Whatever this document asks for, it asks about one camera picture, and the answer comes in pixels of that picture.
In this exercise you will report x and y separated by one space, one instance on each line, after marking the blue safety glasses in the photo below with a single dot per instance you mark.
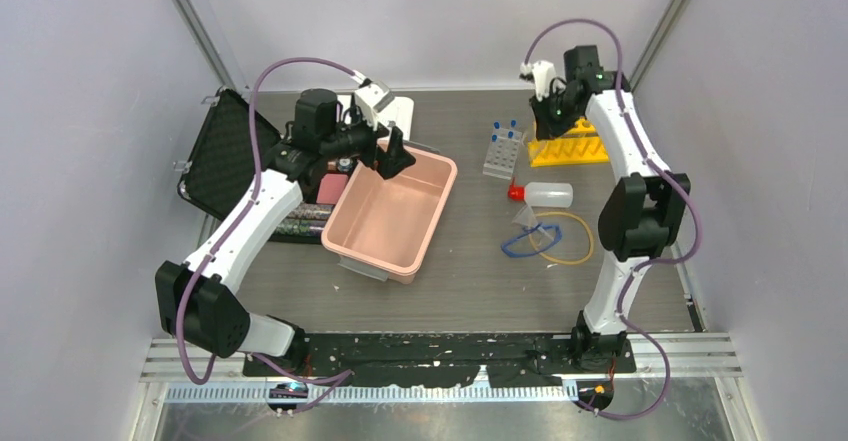
533 241

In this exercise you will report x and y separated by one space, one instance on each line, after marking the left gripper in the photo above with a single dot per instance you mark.
390 161

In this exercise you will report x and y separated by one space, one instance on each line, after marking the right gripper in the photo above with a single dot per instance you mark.
544 128

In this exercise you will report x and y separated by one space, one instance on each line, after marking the pink plastic bin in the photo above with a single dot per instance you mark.
382 228

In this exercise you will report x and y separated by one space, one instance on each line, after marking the yellow test tube rack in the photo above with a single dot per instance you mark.
579 146

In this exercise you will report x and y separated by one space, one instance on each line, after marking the black poker chip case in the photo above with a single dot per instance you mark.
220 169

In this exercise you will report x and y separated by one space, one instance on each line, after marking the white bin lid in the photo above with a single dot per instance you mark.
399 113

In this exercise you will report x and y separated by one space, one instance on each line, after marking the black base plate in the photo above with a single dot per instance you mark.
440 360

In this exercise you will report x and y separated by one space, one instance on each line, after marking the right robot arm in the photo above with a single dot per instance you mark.
643 214

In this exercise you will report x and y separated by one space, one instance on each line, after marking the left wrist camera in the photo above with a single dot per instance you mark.
373 103

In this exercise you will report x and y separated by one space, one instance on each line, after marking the yellow rubber tube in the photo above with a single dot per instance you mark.
578 244

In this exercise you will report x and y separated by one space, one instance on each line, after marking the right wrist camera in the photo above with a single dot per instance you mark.
540 74

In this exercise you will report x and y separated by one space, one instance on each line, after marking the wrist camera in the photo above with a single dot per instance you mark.
373 103
540 74

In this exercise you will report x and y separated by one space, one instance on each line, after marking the clear tube rack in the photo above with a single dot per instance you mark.
501 156

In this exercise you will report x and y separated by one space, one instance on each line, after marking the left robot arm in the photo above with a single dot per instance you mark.
197 298

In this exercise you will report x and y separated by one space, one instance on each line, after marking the white wash bottle red cap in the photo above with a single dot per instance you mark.
542 194

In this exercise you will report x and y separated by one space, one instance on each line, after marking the clear plastic funnel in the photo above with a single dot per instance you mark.
526 219

